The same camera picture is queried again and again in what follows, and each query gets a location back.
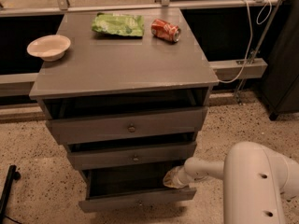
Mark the red soda can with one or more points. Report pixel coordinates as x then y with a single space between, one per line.
165 30

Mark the thin metal diagonal rod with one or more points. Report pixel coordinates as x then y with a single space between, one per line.
249 57

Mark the grey drawer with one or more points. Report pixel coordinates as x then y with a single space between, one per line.
134 199
113 127
121 156

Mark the grey metal railing frame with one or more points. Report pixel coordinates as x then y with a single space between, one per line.
236 68

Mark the grey bottom drawer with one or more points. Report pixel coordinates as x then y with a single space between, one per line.
134 199

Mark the black floor stand leg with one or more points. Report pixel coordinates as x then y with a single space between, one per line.
12 175

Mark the grey wooden drawer cabinet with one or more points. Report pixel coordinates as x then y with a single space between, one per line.
126 109

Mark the grey middle drawer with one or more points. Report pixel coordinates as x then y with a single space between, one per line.
121 156

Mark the dark cabinet at right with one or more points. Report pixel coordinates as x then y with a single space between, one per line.
280 84

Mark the white bowl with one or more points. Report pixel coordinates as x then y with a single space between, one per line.
49 48

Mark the grey top drawer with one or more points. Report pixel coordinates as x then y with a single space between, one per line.
113 127

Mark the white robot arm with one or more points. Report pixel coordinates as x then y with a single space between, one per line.
256 179

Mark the green chip bag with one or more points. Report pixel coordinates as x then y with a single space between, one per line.
118 24

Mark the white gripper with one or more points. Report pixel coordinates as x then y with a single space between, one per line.
186 175

